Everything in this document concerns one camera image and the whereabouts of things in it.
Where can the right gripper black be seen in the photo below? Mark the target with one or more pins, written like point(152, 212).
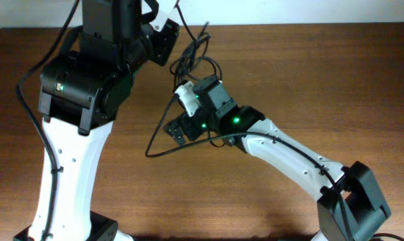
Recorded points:
point(180, 128)

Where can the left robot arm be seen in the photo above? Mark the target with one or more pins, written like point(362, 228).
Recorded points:
point(85, 76)

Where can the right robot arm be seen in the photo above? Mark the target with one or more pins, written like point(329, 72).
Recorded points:
point(350, 203)

